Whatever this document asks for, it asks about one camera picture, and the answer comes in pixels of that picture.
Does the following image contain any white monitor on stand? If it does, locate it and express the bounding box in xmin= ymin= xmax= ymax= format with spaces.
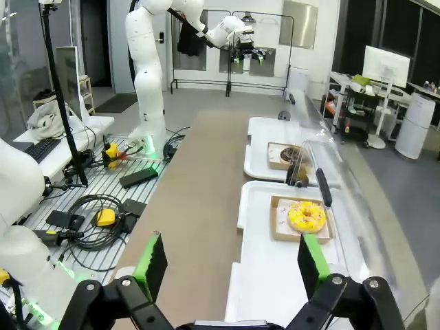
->
xmin=362 ymin=45 xmax=412 ymax=149

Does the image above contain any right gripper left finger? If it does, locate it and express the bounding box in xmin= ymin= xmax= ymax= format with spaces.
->
xmin=58 ymin=230 xmax=194 ymax=330

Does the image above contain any black left arm cable sleeve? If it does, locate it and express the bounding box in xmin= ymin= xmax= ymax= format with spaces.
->
xmin=166 ymin=5 xmax=217 ymax=50

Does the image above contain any yellow sprinkled donut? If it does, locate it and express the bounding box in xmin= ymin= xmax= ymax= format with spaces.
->
xmin=287 ymin=200 xmax=327 ymax=233

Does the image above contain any yellow emergency stop button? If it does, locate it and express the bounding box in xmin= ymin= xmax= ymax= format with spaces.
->
xmin=102 ymin=143 xmax=120 ymax=170
xmin=95 ymin=210 xmax=118 ymax=228

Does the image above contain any black oblong power box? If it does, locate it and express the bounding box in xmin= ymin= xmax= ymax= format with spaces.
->
xmin=119 ymin=168 xmax=160 ymax=188

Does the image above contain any black flat plate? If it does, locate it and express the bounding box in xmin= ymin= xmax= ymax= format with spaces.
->
xmin=45 ymin=210 xmax=72 ymax=228
xmin=121 ymin=198 xmax=149 ymax=218

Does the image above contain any clear plastic tray lid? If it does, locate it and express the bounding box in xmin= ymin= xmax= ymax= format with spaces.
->
xmin=285 ymin=138 xmax=431 ymax=330
xmin=277 ymin=66 xmax=345 ymax=189

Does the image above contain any white printed paper liner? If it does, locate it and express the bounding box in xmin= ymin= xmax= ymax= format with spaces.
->
xmin=268 ymin=143 xmax=294 ymax=163
xmin=276 ymin=198 xmax=329 ymax=239

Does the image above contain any black tripod pole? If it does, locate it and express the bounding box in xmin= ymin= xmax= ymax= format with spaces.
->
xmin=38 ymin=0 xmax=89 ymax=188

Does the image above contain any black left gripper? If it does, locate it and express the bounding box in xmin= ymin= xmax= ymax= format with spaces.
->
xmin=231 ymin=32 xmax=267 ymax=67

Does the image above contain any dark door mat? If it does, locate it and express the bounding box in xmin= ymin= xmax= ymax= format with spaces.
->
xmin=93 ymin=93 xmax=139 ymax=115

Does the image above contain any chocolate glazed donut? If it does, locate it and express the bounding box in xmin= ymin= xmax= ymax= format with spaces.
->
xmin=279 ymin=145 xmax=311 ymax=164

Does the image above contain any white air purifier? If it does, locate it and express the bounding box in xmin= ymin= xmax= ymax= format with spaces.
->
xmin=394 ymin=91 xmax=433 ymax=160

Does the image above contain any aluminium slotted base plate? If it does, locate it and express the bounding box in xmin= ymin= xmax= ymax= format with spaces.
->
xmin=0 ymin=133 xmax=188 ymax=330

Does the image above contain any crumpled white cloth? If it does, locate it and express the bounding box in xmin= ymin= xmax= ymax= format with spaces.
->
xmin=26 ymin=89 xmax=72 ymax=140

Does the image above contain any black computer keyboard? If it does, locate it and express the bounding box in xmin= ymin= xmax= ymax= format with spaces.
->
xmin=23 ymin=137 xmax=63 ymax=164

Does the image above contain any brown cardboard donut box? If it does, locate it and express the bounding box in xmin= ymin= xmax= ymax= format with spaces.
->
xmin=267 ymin=141 xmax=312 ymax=171
xmin=269 ymin=195 xmax=336 ymax=245

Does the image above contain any black utility cart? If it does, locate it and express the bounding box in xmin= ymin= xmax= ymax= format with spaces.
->
xmin=339 ymin=83 xmax=380 ymax=142

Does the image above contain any white plastic display tray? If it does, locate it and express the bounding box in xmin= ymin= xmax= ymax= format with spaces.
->
xmin=223 ymin=180 xmax=431 ymax=330
xmin=243 ymin=116 xmax=342 ymax=190

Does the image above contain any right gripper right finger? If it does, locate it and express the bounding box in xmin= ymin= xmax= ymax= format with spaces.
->
xmin=270 ymin=232 xmax=407 ymax=330

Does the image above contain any black hanging jacket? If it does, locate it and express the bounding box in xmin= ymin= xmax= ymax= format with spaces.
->
xmin=176 ymin=12 xmax=208 ymax=58

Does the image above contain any computer monitor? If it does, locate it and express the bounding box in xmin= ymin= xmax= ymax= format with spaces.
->
xmin=55 ymin=45 xmax=87 ymax=122

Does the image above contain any black clothes rack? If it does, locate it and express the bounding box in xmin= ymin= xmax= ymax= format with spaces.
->
xmin=168 ymin=8 xmax=297 ymax=99

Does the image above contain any small wooden shelf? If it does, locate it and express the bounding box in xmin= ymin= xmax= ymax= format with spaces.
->
xmin=78 ymin=76 xmax=98 ymax=116

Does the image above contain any white desk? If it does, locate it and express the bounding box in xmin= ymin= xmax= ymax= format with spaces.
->
xmin=12 ymin=114 xmax=116 ymax=163

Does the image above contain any black yellow handheld controller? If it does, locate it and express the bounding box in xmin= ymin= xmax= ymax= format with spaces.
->
xmin=33 ymin=229 xmax=85 ymax=247

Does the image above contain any coiled black cable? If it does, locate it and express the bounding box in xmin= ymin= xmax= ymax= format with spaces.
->
xmin=59 ymin=193 xmax=139 ymax=273

